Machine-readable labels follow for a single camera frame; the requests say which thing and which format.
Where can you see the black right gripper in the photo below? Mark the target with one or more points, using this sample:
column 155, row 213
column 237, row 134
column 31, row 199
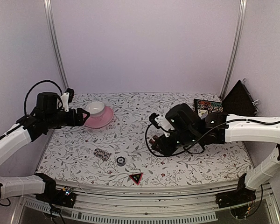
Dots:
column 164, row 149

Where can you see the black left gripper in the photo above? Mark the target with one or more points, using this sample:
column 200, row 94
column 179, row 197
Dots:
column 80, row 121

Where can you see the blue beige card deck box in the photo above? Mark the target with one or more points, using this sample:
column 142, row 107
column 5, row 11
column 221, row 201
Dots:
column 202, row 113

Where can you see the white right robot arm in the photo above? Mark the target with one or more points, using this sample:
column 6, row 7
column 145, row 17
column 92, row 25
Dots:
column 182, row 127

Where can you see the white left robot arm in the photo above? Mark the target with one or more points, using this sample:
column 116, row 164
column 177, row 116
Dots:
column 51, row 112

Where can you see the black poker set case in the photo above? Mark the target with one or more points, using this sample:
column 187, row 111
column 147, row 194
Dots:
column 239, row 101

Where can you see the white ceramic bowl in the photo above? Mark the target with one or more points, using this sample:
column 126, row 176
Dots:
column 96, row 109

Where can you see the pink saucer plate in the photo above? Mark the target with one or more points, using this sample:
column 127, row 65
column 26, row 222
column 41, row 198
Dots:
column 101, row 121

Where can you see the black red triangle button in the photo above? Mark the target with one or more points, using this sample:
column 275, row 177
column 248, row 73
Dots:
column 136, row 178

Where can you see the floral table mat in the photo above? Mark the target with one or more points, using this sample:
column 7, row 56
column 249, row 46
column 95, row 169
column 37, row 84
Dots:
column 70, row 153

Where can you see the grey orange chip stack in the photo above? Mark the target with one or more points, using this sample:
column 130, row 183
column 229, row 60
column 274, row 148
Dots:
column 102, row 154

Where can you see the chip rows in case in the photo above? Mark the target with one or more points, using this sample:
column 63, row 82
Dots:
column 209, row 106

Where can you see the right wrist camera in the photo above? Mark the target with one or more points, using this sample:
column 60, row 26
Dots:
column 160, row 122

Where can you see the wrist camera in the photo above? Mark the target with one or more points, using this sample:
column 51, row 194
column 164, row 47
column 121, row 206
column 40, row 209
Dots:
column 67, row 98
column 160, row 122

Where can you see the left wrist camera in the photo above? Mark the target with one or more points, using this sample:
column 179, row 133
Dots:
column 67, row 98

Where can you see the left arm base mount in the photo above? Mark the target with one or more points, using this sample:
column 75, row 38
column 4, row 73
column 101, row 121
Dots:
column 63, row 197

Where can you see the metal front rail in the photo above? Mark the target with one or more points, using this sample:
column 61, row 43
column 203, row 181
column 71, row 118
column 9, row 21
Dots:
column 196, row 204

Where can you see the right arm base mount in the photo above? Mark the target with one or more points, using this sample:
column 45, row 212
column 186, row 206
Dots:
column 238, row 196

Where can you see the left aluminium frame post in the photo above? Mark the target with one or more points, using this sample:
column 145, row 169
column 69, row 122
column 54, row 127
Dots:
column 53, row 36

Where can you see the aluminium frame post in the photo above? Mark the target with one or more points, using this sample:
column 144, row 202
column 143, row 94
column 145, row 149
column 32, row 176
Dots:
column 53, row 36
column 235, row 46

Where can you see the right aluminium frame post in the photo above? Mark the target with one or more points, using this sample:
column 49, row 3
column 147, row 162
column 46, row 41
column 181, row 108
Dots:
column 235, row 46

